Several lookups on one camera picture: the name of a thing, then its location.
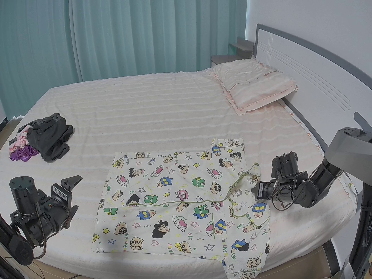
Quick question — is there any pale pink striped pillow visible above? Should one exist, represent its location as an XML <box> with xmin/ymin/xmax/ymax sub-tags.
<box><xmin>213</xmin><ymin>58</ymin><xmax>299</xmax><ymax>116</ymax></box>

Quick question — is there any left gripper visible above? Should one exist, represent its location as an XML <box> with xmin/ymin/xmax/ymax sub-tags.
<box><xmin>35</xmin><ymin>176</ymin><xmax>83</xmax><ymax>238</ymax></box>

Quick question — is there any bed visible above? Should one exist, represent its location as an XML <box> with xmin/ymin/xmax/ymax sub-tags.
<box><xmin>0</xmin><ymin>23</ymin><xmax>372</xmax><ymax>279</ymax></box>

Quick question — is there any grey garment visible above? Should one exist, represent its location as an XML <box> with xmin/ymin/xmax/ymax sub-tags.
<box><xmin>16</xmin><ymin>114</ymin><xmax>63</xmax><ymax>137</ymax></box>

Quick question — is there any white printed pyjama top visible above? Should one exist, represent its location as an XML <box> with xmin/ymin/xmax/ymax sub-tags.
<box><xmin>92</xmin><ymin>138</ymin><xmax>271</xmax><ymax>279</ymax></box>

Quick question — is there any black shirt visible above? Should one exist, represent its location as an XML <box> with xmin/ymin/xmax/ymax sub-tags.
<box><xmin>28</xmin><ymin>114</ymin><xmax>73</xmax><ymax>163</ymax></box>

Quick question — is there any pink garment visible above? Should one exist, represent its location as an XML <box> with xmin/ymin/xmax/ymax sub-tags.
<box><xmin>8</xmin><ymin>127</ymin><xmax>30</xmax><ymax>154</ymax></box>

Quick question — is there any grey bedside table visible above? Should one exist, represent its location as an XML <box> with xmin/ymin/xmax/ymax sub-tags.
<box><xmin>211</xmin><ymin>37</ymin><xmax>255</xmax><ymax>67</ymax></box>

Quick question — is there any purple garment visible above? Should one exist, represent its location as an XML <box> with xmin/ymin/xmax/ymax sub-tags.
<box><xmin>9</xmin><ymin>146</ymin><xmax>40</xmax><ymax>162</ymax></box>

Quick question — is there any blue-green curtain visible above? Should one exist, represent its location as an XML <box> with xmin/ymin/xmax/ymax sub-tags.
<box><xmin>68</xmin><ymin>0</ymin><xmax>248</xmax><ymax>82</ymax></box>
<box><xmin>0</xmin><ymin>0</ymin><xmax>79</xmax><ymax>118</ymax></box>

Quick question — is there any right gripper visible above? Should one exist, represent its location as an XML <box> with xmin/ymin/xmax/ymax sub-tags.
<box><xmin>254</xmin><ymin>180</ymin><xmax>276</xmax><ymax>201</ymax></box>

